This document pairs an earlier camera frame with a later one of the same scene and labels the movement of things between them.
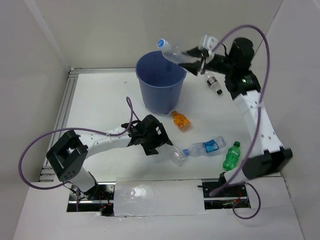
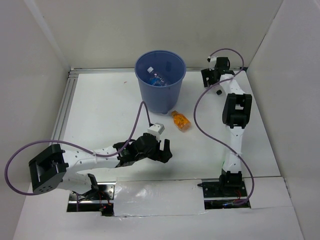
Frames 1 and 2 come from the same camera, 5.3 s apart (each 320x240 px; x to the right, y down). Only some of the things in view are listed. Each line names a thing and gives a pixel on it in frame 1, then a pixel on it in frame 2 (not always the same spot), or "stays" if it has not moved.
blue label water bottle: (200, 149) -> (156, 80)
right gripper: (194, 67) -> (206, 73)
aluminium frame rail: (46, 174) stays
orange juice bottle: (182, 122) stays
